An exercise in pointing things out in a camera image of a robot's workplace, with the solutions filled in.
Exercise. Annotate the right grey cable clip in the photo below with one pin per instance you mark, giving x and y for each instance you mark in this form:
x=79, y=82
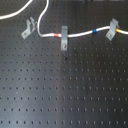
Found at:
x=114, y=25

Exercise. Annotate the middle grey cable clip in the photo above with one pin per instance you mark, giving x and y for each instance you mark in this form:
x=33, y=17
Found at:
x=64, y=38

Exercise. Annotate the left grey cable clip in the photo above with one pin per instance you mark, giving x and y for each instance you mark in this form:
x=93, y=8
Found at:
x=31, y=27

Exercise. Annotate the grey cable clip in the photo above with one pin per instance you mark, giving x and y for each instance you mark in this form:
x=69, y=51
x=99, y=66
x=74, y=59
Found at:
x=64, y=38
x=114, y=25
x=31, y=27

